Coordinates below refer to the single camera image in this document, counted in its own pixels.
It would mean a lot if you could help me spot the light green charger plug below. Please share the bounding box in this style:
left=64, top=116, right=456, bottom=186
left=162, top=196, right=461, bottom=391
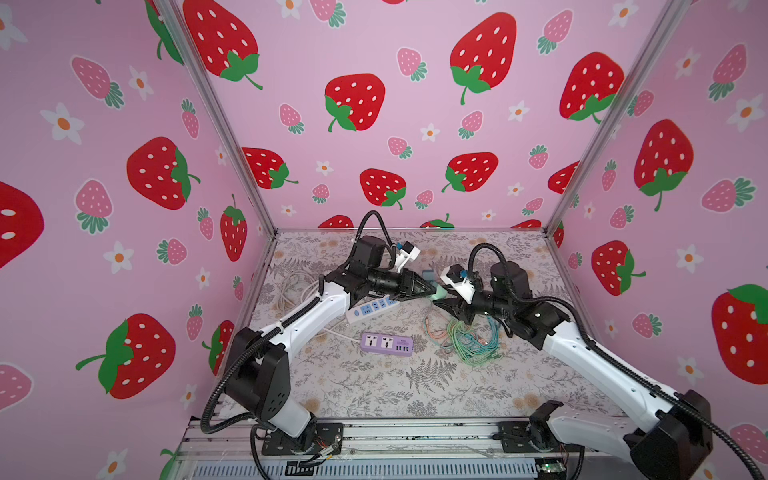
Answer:
left=428, top=283, right=448, bottom=301

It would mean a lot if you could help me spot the aluminium corner post right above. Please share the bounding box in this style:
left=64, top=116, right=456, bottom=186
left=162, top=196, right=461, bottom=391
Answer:
left=544, top=0, right=691, bottom=240

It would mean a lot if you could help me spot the tangled coloured cable pile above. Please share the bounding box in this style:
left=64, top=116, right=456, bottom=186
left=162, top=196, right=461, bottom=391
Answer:
left=422, top=311, right=505, bottom=368

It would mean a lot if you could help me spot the white power strip cord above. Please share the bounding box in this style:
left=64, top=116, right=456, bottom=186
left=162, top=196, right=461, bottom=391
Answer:
left=281, top=269, right=361, bottom=344

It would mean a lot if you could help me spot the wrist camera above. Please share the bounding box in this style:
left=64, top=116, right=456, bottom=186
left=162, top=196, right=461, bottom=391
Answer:
left=439, top=264, right=479, bottom=291
left=393, top=242, right=421, bottom=272

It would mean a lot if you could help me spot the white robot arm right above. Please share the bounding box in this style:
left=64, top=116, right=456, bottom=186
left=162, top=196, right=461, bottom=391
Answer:
left=435, top=292, right=763, bottom=479

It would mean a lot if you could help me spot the purple power strip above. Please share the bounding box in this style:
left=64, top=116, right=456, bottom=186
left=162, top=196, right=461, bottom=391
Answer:
left=360, top=332, right=414, bottom=357

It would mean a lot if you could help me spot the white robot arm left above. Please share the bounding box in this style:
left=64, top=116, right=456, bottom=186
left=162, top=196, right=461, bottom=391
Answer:
left=200, top=269, right=448, bottom=438

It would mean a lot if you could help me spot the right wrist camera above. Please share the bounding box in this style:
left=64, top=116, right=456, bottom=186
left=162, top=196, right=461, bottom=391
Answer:
left=439, top=264, right=479, bottom=291

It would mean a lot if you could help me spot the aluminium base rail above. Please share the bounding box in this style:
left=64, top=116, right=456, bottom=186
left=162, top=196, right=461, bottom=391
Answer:
left=169, top=418, right=642, bottom=479

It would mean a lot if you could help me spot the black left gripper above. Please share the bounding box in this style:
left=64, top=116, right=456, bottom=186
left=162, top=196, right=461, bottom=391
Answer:
left=364, top=272, right=434, bottom=302

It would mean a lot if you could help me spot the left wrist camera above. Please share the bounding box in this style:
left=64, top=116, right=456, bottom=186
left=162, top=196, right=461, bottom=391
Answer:
left=393, top=242, right=421, bottom=272

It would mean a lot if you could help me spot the aluminium corner post left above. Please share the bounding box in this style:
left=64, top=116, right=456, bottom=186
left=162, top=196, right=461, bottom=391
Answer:
left=157, top=0, right=277, bottom=240

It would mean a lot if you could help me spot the aluminium corner post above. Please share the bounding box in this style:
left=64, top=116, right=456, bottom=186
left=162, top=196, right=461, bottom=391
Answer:
left=544, top=0, right=691, bottom=240
left=157, top=0, right=277, bottom=240

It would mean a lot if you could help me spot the white blue power strip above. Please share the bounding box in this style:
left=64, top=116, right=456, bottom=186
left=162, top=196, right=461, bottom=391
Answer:
left=345, top=296, right=400, bottom=324

